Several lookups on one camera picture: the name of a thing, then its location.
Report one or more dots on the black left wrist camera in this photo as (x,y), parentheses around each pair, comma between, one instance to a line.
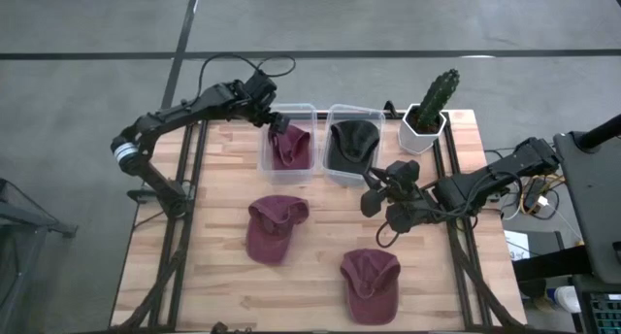
(262,86)

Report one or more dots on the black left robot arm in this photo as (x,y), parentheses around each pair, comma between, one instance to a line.
(194,108)

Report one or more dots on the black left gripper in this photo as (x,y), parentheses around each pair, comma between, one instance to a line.
(257,110)

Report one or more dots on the black clamp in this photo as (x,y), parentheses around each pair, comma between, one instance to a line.
(392,110)

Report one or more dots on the green cactus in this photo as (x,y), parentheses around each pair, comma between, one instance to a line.
(436,98)

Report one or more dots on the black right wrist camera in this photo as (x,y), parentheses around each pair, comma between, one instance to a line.
(403,171)

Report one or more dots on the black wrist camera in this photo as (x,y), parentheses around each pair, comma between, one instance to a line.
(262,86)
(403,171)

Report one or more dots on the white bottle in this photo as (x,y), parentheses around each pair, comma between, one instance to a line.
(565,299)

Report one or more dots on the black table frame rails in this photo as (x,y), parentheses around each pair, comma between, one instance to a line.
(203,144)
(453,256)

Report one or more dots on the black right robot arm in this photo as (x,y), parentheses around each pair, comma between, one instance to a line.
(485,178)

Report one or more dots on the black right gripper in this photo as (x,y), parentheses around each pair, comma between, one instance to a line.
(407,203)

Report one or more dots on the white hexagonal plant pot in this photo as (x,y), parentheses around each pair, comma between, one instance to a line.
(417,142)

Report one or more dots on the black stand pole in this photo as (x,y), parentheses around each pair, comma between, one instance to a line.
(601,132)

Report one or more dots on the black flat panel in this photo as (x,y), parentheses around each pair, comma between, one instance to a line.
(592,203)

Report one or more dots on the black cart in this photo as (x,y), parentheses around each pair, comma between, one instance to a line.
(29,217)

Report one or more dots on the black crate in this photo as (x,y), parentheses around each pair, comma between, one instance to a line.
(601,314)

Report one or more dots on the black cap grey underbrim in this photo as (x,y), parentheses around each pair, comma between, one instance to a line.
(339,165)

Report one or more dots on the clear plastic bin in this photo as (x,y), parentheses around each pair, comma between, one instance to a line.
(349,179)
(286,177)

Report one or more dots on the black stand base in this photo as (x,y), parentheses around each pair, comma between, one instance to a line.
(548,263)

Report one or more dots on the plain black baseball cap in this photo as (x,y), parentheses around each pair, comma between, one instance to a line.
(356,135)

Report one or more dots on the white paper sheet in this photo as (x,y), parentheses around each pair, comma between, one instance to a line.
(516,244)

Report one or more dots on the white charger plug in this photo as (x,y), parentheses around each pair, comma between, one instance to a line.
(542,201)

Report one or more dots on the maroon baseball cap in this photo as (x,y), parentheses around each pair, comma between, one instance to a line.
(291,147)
(371,285)
(271,232)

